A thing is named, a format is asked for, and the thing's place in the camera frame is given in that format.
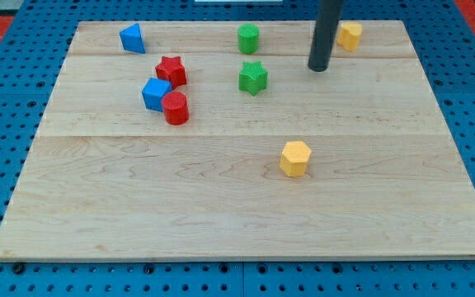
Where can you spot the blue triangle block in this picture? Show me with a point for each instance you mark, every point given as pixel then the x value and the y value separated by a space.
pixel 131 39

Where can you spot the green star block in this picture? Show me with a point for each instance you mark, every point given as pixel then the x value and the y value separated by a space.
pixel 252 78

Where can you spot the red cylinder block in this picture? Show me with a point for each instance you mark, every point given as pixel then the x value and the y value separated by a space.
pixel 175 108

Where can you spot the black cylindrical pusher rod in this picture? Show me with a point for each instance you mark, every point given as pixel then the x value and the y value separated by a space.
pixel 328 17

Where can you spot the green cylinder block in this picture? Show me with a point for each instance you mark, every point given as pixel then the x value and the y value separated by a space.
pixel 248 38

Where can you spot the yellow hexagon block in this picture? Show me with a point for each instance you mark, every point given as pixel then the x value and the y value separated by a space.
pixel 294 158

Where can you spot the red star block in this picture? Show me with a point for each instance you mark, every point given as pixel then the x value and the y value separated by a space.
pixel 172 70

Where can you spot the wooden board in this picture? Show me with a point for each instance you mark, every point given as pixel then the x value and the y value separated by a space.
pixel 108 180

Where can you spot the blue cube block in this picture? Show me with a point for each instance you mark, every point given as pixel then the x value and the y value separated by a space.
pixel 154 91

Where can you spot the yellow heart block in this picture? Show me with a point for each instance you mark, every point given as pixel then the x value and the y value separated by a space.
pixel 349 35

